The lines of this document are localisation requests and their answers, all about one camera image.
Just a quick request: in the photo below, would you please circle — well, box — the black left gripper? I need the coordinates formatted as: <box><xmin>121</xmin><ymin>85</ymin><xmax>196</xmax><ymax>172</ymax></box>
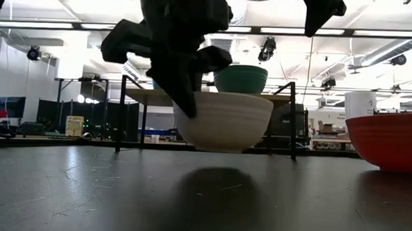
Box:
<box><xmin>97</xmin><ymin>0</ymin><xmax>235</xmax><ymax>120</ymax></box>

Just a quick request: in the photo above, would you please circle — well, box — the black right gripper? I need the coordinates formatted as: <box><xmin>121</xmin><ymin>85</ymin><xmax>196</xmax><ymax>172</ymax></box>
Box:
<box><xmin>299</xmin><ymin>0</ymin><xmax>347</xmax><ymax>40</ymax></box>

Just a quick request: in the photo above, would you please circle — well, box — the teal bowl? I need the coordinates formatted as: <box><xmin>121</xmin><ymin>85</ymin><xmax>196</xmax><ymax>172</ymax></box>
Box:
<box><xmin>212</xmin><ymin>63</ymin><xmax>269</xmax><ymax>95</ymax></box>

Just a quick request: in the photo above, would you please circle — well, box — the white ribbed bowl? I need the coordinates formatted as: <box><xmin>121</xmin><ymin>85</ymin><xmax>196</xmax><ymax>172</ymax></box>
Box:
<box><xmin>171</xmin><ymin>89</ymin><xmax>274</xmax><ymax>154</ymax></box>

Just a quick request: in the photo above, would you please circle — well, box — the red ribbed bowl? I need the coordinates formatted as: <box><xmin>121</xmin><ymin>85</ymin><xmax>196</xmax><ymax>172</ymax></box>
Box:
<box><xmin>342</xmin><ymin>109</ymin><xmax>412</xmax><ymax>173</ymax></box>

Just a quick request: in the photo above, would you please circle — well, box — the wooden shelf with black legs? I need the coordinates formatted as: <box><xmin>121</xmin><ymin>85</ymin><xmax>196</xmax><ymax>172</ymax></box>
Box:
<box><xmin>115</xmin><ymin>73</ymin><xmax>301</xmax><ymax>161</ymax></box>

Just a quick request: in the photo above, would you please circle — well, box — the white LED light strip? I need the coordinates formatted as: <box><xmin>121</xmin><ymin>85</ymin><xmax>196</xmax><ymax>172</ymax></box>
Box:
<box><xmin>260</xmin><ymin>25</ymin><xmax>346</xmax><ymax>37</ymax></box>
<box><xmin>79</xmin><ymin>22</ymin><xmax>117</xmax><ymax>31</ymax></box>
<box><xmin>226</xmin><ymin>24</ymin><xmax>253</xmax><ymax>34</ymax></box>
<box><xmin>352</xmin><ymin>28</ymin><xmax>412</xmax><ymax>38</ymax></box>
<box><xmin>0</xmin><ymin>19</ymin><xmax>74</xmax><ymax>30</ymax></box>

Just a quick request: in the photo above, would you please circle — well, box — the blue background table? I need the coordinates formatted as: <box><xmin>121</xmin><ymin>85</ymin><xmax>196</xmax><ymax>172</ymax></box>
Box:
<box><xmin>138</xmin><ymin>128</ymin><xmax>174</xmax><ymax>136</ymax></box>

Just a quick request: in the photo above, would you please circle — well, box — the white round pillar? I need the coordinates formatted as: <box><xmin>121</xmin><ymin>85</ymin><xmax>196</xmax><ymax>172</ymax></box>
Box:
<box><xmin>344</xmin><ymin>90</ymin><xmax>379</xmax><ymax>120</ymax></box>

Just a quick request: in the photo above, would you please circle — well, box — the black monitor back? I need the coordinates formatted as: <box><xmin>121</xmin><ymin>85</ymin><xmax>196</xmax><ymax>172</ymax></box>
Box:
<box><xmin>271</xmin><ymin>102</ymin><xmax>307</xmax><ymax>138</ymax></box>

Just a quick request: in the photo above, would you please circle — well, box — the brown cardboard box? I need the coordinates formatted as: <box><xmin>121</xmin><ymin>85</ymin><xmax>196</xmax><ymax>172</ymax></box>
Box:
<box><xmin>317</xmin><ymin>120</ymin><xmax>335</xmax><ymax>135</ymax></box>

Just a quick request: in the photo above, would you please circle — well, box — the wooden desk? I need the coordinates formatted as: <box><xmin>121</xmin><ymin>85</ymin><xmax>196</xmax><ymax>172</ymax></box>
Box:
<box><xmin>310</xmin><ymin>135</ymin><xmax>353</xmax><ymax>152</ymax></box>

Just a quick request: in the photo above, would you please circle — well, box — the yellow cardboard box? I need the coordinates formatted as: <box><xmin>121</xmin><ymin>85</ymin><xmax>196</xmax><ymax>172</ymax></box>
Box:
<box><xmin>64</xmin><ymin>115</ymin><xmax>85</xmax><ymax>138</ymax></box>

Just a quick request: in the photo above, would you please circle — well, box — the black folding room divider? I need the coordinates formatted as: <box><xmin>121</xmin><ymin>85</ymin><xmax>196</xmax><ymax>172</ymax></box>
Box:
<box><xmin>35</xmin><ymin>97</ymin><xmax>141</xmax><ymax>142</ymax></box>

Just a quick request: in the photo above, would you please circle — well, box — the dark green case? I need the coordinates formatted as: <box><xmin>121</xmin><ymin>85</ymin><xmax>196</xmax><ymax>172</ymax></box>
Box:
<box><xmin>20</xmin><ymin>121</ymin><xmax>46</xmax><ymax>136</ymax></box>

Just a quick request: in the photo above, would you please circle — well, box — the dark computer monitor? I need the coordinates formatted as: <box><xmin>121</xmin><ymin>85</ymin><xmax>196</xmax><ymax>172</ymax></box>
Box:
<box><xmin>0</xmin><ymin>95</ymin><xmax>26</xmax><ymax>119</ymax></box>

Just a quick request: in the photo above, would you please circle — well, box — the black overhead frame bar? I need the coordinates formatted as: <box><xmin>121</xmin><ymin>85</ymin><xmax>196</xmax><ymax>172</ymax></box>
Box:
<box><xmin>0</xmin><ymin>12</ymin><xmax>412</xmax><ymax>45</ymax></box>

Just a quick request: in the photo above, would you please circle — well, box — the black background rig frame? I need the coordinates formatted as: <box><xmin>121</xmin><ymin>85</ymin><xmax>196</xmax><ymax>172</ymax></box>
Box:
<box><xmin>51</xmin><ymin>75</ymin><xmax>110</xmax><ymax>126</ymax></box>

